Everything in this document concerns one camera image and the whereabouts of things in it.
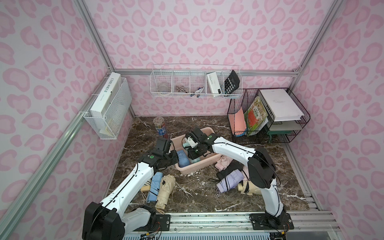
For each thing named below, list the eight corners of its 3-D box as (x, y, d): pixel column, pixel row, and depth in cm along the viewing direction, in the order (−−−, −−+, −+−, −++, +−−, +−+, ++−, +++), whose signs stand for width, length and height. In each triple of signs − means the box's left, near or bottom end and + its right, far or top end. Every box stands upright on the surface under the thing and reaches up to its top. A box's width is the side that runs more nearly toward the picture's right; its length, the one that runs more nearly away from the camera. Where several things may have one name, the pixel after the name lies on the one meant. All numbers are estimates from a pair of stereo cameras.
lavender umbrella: (223, 195, 83) (225, 192, 79) (216, 186, 86) (217, 182, 82) (243, 180, 88) (245, 176, 84) (235, 171, 92) (237, 168, 88)
